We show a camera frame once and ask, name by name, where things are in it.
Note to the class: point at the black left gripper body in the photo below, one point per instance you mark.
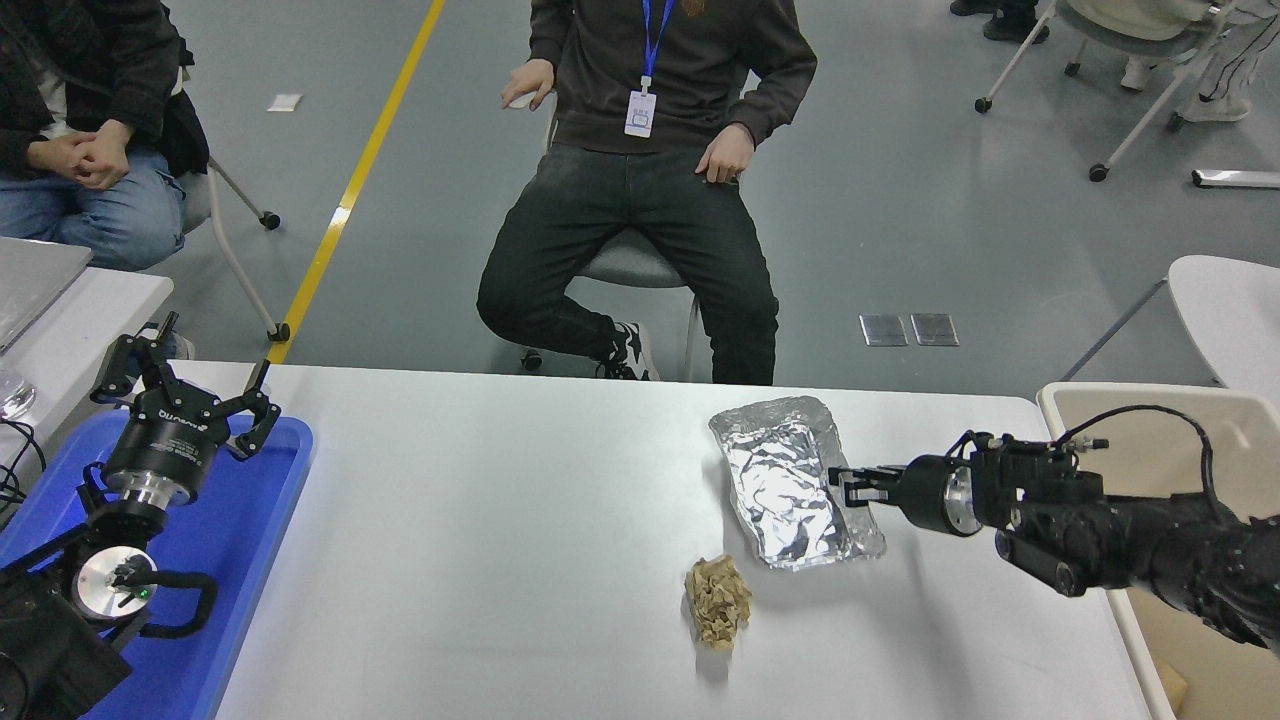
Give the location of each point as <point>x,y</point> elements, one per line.
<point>160,440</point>

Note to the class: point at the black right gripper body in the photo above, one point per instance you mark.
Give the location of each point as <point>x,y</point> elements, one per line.
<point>925,495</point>

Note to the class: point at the silver foil tray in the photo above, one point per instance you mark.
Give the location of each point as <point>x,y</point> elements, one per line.
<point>780,480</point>

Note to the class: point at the jacket person's left hand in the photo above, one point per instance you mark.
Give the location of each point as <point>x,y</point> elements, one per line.
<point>108,155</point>

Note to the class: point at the jacket person's right hand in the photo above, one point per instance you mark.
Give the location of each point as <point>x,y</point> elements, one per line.
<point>60,155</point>

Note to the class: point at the lanyard person's left hand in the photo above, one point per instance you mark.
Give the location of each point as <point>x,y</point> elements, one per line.
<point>727,155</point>

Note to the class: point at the lanyard person's right hand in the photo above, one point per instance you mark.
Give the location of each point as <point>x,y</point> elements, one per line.
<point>530,85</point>

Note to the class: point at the white side table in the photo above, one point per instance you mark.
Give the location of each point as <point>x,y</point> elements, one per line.
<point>100,320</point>

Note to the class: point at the clear glass cup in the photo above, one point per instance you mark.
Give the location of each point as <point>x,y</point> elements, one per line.
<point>15,395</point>

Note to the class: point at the metal floor plate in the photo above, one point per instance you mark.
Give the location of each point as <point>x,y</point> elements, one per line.
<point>934,329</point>
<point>884,329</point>

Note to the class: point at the blue plastic tray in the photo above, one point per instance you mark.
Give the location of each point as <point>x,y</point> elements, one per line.
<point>250,560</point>

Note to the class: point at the white wheeled chair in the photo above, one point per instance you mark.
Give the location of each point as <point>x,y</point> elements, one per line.
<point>197,200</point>

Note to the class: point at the large pale bin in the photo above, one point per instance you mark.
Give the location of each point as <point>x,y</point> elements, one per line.
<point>1140,440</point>

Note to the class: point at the person in black jacket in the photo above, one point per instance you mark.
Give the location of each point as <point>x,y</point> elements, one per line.
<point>90,60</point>

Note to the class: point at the grey office chair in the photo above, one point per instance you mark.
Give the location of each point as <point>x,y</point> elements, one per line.
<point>640,268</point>

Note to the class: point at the tan paper scrap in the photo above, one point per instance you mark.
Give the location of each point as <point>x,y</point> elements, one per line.
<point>1175,686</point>

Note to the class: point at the white moulded chair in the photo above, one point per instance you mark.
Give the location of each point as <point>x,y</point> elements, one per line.
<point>1230,310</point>

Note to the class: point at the person in dark shoes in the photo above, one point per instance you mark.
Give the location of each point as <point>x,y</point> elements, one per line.
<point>1015,25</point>

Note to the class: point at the cream wheeled chair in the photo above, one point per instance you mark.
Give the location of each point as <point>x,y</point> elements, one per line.
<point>1100,40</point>

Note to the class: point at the person in white trousers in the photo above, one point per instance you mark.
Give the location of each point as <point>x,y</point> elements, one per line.
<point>1225,70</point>

